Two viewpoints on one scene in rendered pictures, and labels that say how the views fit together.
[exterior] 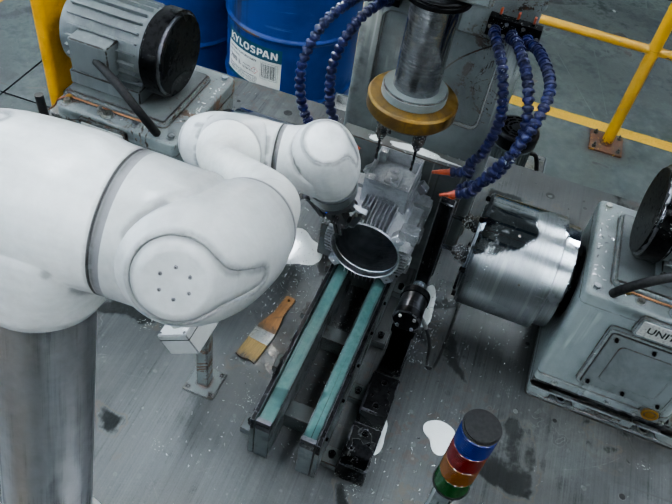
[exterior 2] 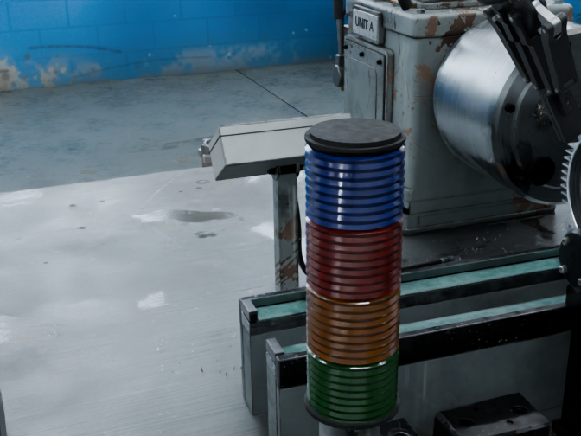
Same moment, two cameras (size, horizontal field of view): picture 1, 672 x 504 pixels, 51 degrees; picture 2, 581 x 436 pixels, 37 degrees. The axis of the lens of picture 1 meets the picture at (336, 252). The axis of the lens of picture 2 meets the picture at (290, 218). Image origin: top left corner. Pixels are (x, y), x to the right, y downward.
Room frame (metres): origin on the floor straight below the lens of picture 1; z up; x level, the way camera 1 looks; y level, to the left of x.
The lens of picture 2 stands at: (0.26, -0.66, 1.36)
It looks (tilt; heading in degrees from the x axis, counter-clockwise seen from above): 22 degrees down; 59
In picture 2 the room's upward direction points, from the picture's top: 1 degrees counter-clockwise
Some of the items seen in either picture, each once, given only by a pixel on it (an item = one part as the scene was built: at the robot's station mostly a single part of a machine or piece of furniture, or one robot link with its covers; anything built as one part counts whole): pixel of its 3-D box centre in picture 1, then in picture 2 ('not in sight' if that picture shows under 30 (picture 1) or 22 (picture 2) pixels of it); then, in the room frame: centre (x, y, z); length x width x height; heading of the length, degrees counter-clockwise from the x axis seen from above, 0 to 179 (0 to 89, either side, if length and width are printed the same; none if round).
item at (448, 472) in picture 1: (461, 463); (353, 311); (0.55, -0.26, 1.10); 0.06 x 0.06 x 0.04
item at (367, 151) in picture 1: (396, 194); not in sight; (1.29, -0.12, 0.97); 0.30 x 0.11 x 0.34; 77
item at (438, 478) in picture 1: (454, 475); (352, 372); (0.55, -0.26, 1.05); 0.06 x 0.06 x 0.04
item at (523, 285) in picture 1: (526, 265); not in sight; (1.07, -0.41, 1.04); 0.41 x 0.25 x 0.25; 77
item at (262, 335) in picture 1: (268, 327); not in sight; (0.95, 0.12, 0.80); 0.21 x 0.05 x 0.01; 160
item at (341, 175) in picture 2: (477, 435); (354, 178); (0.55, -0.26, 1.19); 0.06 x 0.06 x 0.04
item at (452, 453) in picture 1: (469, 450); (354, 246); (0.55, -0.26, 1.14); 0.06 x 0.06 x 0.04
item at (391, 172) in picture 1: (392, 180); not in sight; (1.18, -0.09, 1.11); 0.12 x 0.11 x 0.07; 167
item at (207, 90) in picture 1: (145, 148); (439, 96); (1.27, 0.50, 0.99); 0.35 x 0.31 x 0.37; 77
